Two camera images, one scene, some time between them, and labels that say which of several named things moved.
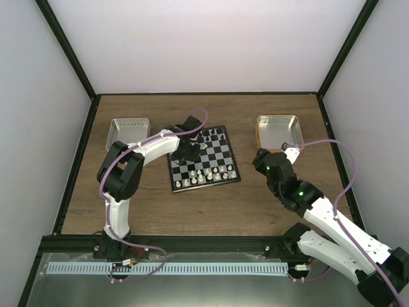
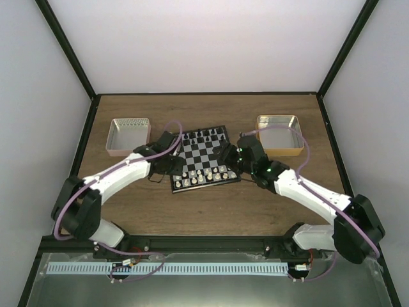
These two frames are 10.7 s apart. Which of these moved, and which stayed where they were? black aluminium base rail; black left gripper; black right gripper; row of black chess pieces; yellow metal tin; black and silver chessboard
Moved: black right gripper; black left gripper
Stayed: row of black chess pieces; yellow metal tin; black aluminium base rail; black and silver chessboard
